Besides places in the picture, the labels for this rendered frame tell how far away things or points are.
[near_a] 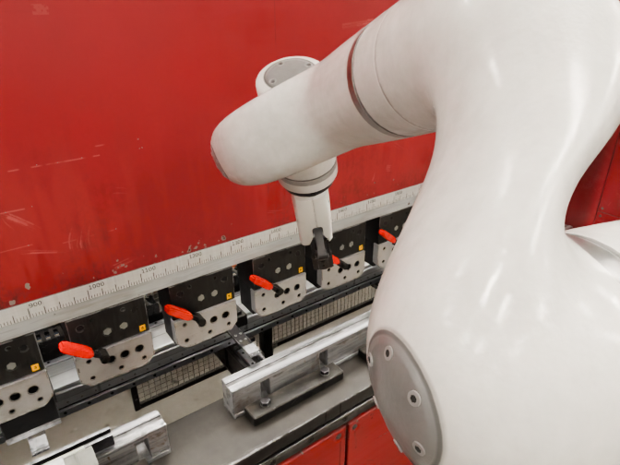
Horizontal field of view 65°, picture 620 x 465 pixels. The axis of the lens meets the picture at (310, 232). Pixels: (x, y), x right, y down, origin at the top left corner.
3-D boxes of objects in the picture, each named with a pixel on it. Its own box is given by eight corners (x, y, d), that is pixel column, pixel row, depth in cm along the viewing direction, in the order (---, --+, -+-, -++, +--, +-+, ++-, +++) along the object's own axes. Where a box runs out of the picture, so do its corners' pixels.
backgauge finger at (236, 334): (236, 367, 131) (235, 353, 128) (196, 320, 149) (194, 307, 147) (274, 351, 137) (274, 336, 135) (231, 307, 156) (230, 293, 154)
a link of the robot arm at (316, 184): (271, 141, 68) (275, 157, 70) (277, 186, 62) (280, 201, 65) (330, 130, 68) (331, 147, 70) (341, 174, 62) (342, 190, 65)
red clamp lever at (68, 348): (64, 346, 87) (113, 357, 94) (58, 334, 90) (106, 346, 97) (58, 354, 87) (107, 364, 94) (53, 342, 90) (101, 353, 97)
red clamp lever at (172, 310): (171, 307, 98) (208, 320, 105) (163, 298, 101) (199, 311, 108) (166, 315, 98) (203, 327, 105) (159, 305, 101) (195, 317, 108)
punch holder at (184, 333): (178, 351, 108) (168, 288, 101) (163, 332, 114) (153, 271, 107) (238, 327, 116) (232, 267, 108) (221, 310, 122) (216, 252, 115)
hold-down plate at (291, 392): (255, 427, 126) (254, 419, 125) (244, 414, 130) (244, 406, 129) (343, 378, 142) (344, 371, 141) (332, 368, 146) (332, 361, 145)
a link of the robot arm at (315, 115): (301, 201, 33) (229, 197, 62) (478, 105, 37) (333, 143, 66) (241, 77, 31) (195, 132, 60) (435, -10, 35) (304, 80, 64)
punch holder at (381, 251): (376, 269, 140) (380, 217, 132) (357, 257, 146) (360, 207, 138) (413, 255, 148) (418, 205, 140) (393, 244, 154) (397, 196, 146)
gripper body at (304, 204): (276, 149, 70) (288, 201, 79) (283, 201, 64) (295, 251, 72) (327, 140, 70) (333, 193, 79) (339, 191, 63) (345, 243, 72)
